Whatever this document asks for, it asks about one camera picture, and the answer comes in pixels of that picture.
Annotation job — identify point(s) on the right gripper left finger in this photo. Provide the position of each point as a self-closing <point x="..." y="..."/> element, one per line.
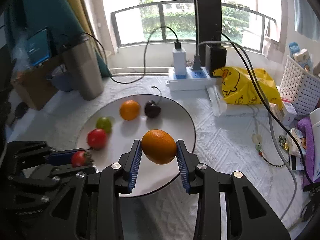
<point x="87" y="207"/>

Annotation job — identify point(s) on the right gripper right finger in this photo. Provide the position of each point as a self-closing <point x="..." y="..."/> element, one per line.
<point x="249" y="216"/>

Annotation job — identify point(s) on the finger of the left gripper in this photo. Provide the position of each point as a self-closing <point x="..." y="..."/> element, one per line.
<point x="65" y="172"/>
<point x="27" y="154"/>

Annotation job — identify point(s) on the red tomato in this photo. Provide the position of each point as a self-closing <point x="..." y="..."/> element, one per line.
<point x="81" y="158"/>

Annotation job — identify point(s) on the large orange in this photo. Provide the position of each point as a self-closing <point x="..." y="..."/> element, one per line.
<point x="158" y="146"/>

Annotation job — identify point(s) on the red fruit in bowl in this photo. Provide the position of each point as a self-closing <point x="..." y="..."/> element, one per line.
<point x="97" y="138"/>

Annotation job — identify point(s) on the brown cardboard box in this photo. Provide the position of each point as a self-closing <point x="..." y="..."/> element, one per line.
<point x="33" y="87"/>

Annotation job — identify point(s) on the green fruit in bowl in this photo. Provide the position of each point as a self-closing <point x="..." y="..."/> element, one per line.
<point x="105" y="124"/>

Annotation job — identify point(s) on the blue plastic bowl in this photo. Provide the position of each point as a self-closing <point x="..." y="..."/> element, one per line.
<point x="60" y="78"/>

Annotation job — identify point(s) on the orange in bowl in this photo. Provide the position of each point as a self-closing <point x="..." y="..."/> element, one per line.
<point x="129" y="110"/>

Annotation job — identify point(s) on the purple cloth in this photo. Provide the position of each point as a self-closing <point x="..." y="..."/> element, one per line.
<point x="305" y="127"/>

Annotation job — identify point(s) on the tablet screen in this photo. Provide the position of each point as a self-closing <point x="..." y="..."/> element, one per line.
<point x="40" y="47"/>

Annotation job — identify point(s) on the stainless steel tumbler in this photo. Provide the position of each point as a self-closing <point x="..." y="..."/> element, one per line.
<point x="80" y="60"/>

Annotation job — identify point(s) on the dark cherry in bowl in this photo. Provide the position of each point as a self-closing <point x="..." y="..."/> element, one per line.
<point x="151" y="109"/>

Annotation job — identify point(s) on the yellow duck plastic bag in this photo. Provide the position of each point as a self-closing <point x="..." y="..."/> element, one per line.
<point x="237" y="87"/>

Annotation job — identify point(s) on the white perforated basket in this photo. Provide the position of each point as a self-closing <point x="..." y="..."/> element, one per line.
<point x="299" y="87"/>

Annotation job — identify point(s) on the white power strip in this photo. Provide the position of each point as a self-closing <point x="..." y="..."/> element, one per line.
<point x="198" y="80"/>

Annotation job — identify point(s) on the teal curtain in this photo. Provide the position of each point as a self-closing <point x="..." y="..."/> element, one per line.
<point x="33" y="15"/>

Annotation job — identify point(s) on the black charger adapter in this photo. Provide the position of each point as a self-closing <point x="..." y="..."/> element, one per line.
<point x="215" y="57"/>

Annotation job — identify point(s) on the yellow curtain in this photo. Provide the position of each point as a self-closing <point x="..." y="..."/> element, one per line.
<point x="80" y="11"/>

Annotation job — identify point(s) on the white charger adapter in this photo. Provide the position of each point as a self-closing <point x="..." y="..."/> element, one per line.
<point x="179" y="57"/>

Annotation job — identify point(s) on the balcony railing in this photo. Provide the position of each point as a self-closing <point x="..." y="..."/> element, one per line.
<point x="166" y="20"/>

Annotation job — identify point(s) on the light blue hanging towel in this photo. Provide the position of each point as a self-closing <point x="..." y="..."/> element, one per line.
<point x="306" y="21"/>

